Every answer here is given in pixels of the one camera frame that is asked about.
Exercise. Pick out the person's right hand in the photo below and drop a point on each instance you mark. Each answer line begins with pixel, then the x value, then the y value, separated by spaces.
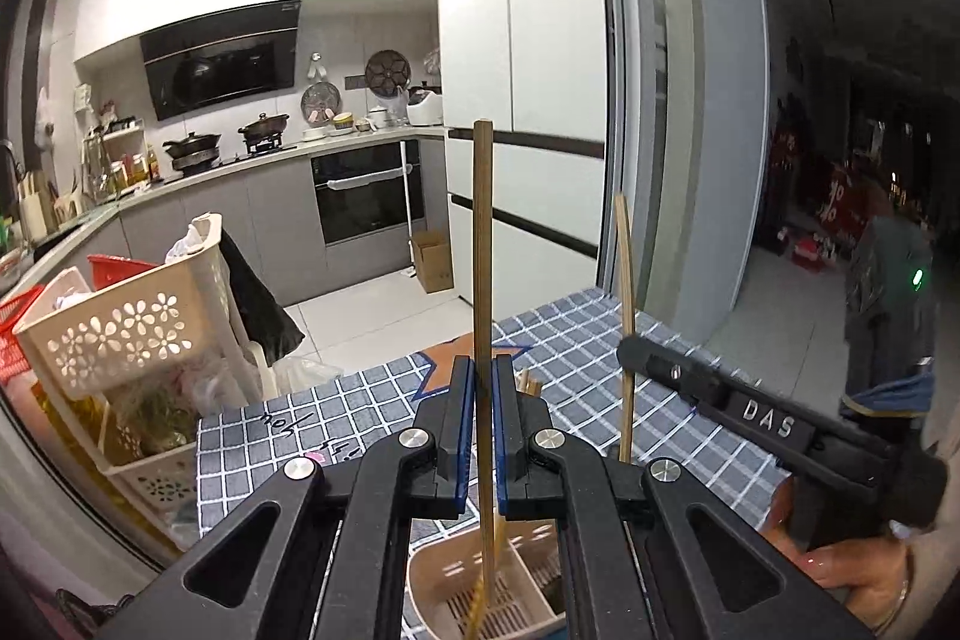
pixel 870 572

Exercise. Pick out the beige flower-cutout storage cart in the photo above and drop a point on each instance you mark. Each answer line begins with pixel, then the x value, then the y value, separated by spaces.
pixel 112 325

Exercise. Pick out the black lidded pot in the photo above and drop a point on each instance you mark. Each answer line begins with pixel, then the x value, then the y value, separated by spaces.
pixel 264 126

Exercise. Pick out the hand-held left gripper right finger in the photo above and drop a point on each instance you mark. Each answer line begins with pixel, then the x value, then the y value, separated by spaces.
pixel 525 460

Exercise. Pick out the black frying pan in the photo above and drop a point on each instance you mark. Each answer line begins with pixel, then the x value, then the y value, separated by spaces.
pixel 191 145

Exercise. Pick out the white hanging plastic bag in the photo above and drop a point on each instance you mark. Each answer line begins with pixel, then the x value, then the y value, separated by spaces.
pixel 45 123

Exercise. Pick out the cardboard box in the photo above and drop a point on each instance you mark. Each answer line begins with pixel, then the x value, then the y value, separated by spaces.
pixel 435 265

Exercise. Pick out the white refrigerator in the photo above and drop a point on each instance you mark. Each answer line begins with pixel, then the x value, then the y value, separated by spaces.
pixel 555 85

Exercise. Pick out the grey sliding door frame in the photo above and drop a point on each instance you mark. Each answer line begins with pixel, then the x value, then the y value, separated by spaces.
pixel 637 85

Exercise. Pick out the orange star sticker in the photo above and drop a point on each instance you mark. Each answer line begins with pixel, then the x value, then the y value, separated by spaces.
pixel 435 377

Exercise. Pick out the black range hood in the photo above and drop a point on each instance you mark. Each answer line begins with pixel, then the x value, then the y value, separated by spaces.
pixel 217 70

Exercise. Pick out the clear plastic bag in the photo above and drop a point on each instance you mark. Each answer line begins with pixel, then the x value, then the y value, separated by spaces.
pixel 210 385

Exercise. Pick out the grey kitchen counter cabinets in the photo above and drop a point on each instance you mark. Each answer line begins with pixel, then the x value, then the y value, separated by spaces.
pixel 285 212

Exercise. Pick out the white pole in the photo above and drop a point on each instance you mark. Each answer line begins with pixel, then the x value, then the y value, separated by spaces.
pixel 409 197

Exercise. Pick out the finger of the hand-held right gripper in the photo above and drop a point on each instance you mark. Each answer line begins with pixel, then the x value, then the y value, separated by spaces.
pixel 667 374

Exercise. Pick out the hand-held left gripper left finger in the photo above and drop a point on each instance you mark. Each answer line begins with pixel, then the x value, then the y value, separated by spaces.
pixel 442 460

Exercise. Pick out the dark round divided tray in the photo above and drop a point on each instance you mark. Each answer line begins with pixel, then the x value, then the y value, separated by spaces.
pixel 388 72

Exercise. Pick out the beige plastic utensil holder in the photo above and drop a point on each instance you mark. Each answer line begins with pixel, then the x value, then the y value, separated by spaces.
pixel 442 580

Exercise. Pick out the black hanging cloth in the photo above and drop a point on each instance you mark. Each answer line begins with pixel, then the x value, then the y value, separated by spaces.
pixel 255 302

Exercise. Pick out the wooden chopstick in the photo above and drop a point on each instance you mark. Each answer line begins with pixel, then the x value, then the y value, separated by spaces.
pixel 534 385
pixel 624 265
pixel 484 235

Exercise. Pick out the grey checked tablecloth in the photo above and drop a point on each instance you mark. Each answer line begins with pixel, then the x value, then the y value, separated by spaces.
pixel 375 385

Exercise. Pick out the black built-in oven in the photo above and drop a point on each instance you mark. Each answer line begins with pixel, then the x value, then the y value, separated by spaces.
pixel 360 212

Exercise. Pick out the countertop spice rack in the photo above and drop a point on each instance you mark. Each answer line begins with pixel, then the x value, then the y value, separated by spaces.
pixel 120 160

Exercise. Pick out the pile of red decorations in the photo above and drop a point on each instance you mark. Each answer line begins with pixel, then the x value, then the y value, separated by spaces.
pixel 832 197

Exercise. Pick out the round metal steamer plate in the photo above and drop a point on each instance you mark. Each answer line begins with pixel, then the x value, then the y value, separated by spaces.
pixel 321 106

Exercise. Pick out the yellow cooking oil bottle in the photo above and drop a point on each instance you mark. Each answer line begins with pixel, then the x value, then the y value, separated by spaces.
pixel 60 415

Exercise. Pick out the white rice cooker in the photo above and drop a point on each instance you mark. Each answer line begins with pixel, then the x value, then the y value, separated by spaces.
pixel 425 108

